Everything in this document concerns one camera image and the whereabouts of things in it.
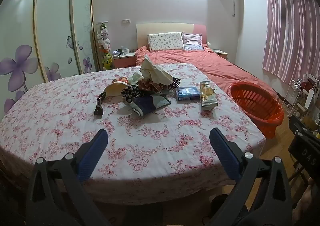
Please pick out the paper noodle cup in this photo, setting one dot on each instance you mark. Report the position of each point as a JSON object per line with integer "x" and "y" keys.
{"x": 115, "y": 90}

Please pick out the yellow snack packet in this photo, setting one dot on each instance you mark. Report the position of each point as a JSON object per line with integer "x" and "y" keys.
{"x": 207, "y": 97}

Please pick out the dark daisy print cloth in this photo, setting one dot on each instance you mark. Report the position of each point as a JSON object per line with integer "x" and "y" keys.
{"x": 130, "y": 92}

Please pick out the white mug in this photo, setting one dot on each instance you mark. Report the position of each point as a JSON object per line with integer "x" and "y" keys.
{"x": 125, "y": 51}

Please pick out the floral pillow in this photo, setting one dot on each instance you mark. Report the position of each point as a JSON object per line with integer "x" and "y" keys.
{"x": 165, "y": 41}

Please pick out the grey-green sock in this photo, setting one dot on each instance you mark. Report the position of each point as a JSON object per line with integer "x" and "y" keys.
{"x": 155, "y": 103}

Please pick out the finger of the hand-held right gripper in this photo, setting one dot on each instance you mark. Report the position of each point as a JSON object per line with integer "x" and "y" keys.
{"x": 298, "y": 126}

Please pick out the black comb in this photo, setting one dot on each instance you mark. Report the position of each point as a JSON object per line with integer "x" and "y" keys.
{"x": 100, "y": 102}

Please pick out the orange plastic basket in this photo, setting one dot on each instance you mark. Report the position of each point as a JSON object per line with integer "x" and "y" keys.
{"x": 250, "y": 101}

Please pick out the small white round object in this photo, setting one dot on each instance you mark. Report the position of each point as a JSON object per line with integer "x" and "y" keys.
{"x": 209, "y": 45}

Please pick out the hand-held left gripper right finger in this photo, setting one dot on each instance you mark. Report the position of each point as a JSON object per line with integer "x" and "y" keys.
{"x": 225, "y": 157}

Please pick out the clear tube of plush toys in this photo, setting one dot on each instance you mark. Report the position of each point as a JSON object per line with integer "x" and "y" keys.
{"x": 104, "y": 46}

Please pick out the red plaid cloth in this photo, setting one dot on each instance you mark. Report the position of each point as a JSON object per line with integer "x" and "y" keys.
{"x": 150, "y": 85}

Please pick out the pink satin curtain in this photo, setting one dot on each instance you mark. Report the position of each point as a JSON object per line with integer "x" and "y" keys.
{"x": 290, "y": 28}

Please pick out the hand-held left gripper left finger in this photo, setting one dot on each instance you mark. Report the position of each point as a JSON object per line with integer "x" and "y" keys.
{"x": 92, "y": 152}

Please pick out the wardrobe with purple flowers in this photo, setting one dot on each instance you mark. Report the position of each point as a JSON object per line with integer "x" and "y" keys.
{"x": 50, "y": 28}

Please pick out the cream cloth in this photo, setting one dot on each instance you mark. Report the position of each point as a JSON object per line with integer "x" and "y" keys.
{"x": 155, "y": 70}

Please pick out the blue cardboard box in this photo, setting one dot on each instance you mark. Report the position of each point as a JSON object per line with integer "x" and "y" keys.
{"x": 186, "y": 93}

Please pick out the black mesh headband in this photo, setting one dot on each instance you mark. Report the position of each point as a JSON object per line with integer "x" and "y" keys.
{"x": 176, "y": 82}

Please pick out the bed with pink cover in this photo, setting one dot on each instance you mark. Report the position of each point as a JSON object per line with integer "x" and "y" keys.
{"x": 207, "y": 63}

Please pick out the small wooden nightstand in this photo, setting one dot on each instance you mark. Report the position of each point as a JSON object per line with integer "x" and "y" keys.
{"x": 221, "y": 53}

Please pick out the striped lilac pillow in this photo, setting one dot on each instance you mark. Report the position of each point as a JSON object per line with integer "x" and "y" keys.
{"x": 192, "y": 41}

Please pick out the person's right hand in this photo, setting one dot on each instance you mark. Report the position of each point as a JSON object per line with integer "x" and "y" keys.
{"x": 311, "y": 198}

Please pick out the beige pink bed headboard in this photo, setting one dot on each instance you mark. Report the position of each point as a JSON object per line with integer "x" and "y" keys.
{"x": 162, "y": 28}

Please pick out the pink white nightstand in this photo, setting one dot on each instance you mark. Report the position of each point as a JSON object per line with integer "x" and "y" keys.
{"x": 123, "y": 61}

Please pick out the light green sock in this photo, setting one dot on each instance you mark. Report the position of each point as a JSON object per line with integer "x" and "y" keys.
{"x": 136, "y": 77}

